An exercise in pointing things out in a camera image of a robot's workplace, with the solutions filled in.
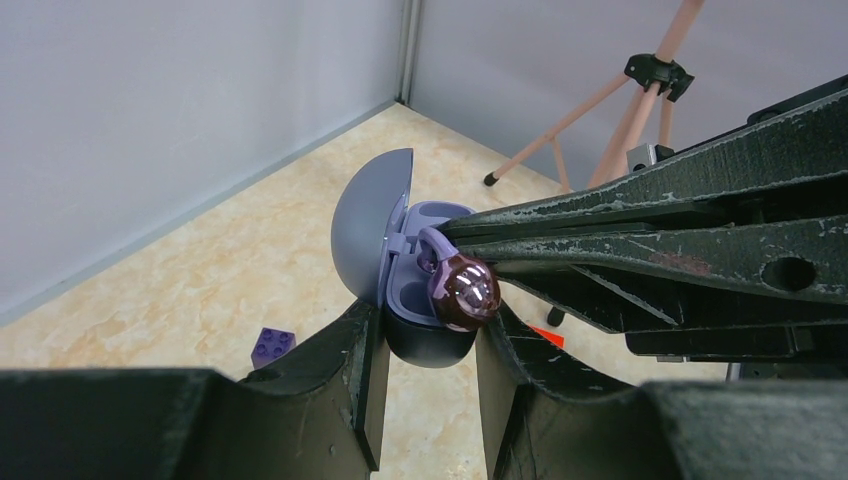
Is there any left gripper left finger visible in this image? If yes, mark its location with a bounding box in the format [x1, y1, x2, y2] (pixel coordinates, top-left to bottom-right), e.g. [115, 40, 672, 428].
[241, 299, 392, 480]

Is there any red block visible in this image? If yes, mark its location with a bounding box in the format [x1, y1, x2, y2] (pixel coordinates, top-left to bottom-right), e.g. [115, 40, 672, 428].
[529, 325, 565, 350]

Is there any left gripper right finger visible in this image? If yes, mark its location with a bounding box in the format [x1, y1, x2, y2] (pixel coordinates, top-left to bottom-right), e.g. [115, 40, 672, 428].
[475, 306, 636, 479]

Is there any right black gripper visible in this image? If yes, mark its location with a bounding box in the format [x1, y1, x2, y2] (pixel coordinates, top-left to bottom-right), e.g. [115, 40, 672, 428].
[442, 78, 847, 370]

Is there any pink perforated music stand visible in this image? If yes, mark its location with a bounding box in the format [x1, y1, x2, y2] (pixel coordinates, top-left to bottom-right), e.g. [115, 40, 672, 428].
[482, 0, 707, 329]

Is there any silver lilac oval case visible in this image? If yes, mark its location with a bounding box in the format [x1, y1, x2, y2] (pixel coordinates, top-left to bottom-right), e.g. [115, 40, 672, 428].
[331, 148, 476, 369]

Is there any purple clip earbud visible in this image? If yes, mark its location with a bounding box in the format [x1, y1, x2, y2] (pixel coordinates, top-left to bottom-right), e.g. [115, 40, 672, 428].
[417, 227, 502, 332]

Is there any purple white green brick stack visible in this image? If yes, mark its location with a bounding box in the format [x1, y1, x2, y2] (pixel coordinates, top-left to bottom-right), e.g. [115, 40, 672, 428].
[250, 327, 296, 370]

